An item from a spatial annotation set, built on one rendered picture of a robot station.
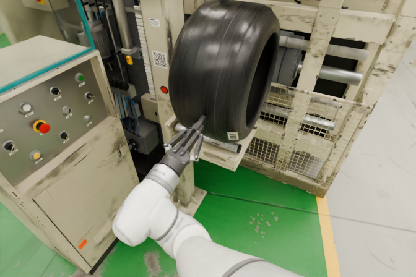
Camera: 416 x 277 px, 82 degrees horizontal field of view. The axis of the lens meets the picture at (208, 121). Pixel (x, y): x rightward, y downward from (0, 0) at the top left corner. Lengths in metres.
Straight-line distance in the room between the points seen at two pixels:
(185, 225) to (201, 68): 0.47
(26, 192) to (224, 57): 0.91
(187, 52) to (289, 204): 1.55
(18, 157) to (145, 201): 0.64
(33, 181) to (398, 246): 2.19
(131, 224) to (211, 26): 0.63
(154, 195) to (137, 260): 1.22
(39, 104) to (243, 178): 1.58
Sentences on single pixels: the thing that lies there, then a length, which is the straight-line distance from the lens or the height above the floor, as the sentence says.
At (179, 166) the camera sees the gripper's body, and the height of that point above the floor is 1.14.
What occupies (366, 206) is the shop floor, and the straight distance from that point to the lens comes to 2.31.
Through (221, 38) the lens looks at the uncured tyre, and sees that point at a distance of 0.80.
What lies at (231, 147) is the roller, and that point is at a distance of 1.08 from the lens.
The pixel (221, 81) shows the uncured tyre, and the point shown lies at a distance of 0.77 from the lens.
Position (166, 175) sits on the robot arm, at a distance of 0.69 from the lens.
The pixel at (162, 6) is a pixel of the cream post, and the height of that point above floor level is 1.45.
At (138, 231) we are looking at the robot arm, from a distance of 0.66.
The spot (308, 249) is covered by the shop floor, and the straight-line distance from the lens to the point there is 1.94.
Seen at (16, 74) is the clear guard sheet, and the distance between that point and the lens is 1.03.
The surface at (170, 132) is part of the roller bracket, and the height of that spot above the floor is 0.90.
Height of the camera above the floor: 1.69
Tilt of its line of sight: 40 degrees down
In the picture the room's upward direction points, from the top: straight up
